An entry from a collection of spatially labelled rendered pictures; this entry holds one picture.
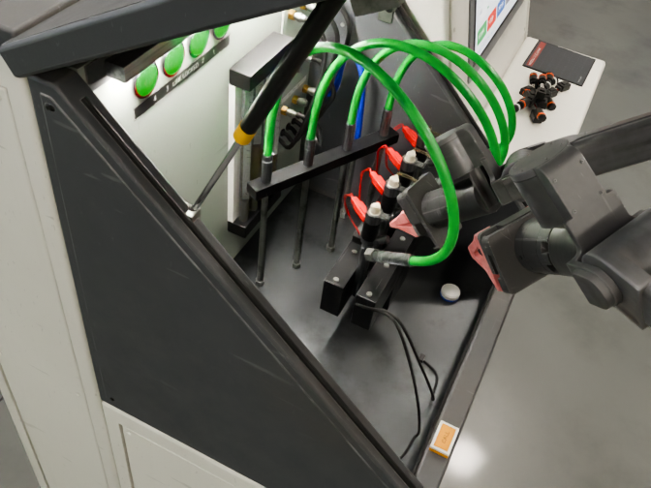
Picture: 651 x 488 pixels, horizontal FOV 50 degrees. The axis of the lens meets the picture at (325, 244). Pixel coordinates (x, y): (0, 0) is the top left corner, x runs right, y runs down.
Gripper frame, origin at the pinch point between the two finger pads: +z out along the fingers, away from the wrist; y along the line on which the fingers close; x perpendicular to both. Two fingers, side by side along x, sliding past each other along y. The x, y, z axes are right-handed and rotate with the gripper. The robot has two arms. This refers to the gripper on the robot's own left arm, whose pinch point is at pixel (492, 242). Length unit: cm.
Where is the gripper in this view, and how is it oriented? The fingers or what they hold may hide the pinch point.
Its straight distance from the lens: 81.4
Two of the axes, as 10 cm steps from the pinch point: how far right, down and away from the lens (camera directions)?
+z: -2.9, -0.3, 9.6
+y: -8.6, 4.5, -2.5
